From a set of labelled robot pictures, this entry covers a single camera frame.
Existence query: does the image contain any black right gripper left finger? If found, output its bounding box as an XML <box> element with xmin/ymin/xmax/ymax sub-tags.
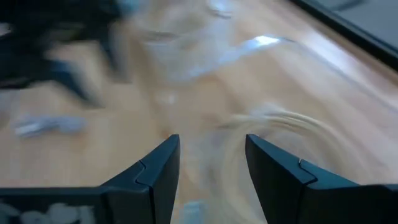
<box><xmin>0</xmin><ymin>134</ymin><xmax>181</xmax><ymax>224</ymax></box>

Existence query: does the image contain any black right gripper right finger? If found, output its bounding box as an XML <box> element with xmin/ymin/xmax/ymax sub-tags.
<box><xmin>245</xmin><ymin>134</ymin><xmax>398</xmax><ymax>224</ymax></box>

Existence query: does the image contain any white braided cable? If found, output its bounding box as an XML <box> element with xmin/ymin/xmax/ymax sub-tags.
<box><xmin>12</xmin><ymin>113</ymin><xmax>88</xmax><ymax>138</ymax></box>

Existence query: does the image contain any small clear plastic bin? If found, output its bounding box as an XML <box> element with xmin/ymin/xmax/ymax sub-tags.
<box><xmin>146</xmin><ymin>18</ymin><xmax>293</xmax><ymax>83</ymax></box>

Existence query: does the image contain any black aluminium table frame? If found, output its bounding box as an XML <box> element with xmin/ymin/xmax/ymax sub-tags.
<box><xmin>289</xmin><ymin>0</ymin><xmax>398</xmax><ymax>71</ymax></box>

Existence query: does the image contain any beige cable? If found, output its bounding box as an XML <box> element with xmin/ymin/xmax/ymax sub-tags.
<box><xmin>217</xmin><ymin>104</ymin><xmax>368</xmax><ymax>224</ymax></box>

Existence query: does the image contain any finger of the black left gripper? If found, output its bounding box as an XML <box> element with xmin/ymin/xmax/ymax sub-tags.
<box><xmin>101</xmin><ymin>29</ymin><xmax>133</xmax><ymax>83</ymax></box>
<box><xmin>40</xmin><ymin>58</ymin><xmax>105</xmax><ymax>108</ymax></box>

